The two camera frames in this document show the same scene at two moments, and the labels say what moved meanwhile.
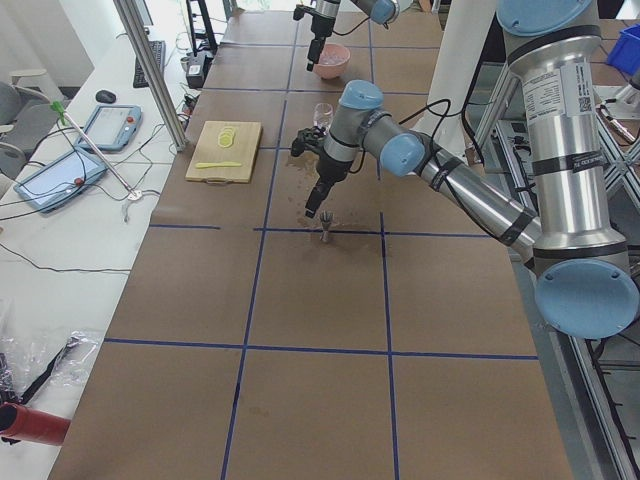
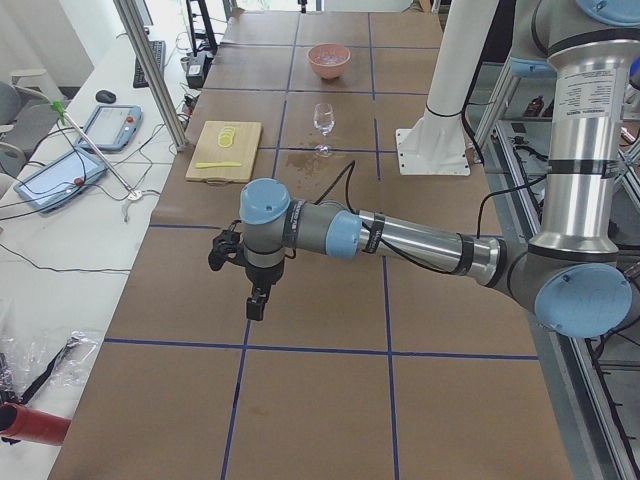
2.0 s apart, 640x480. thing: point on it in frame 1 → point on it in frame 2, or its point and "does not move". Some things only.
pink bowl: [333, 60] does not move
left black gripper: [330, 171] → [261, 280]
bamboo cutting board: [225, 152] does not move
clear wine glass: [322, 116] does not move
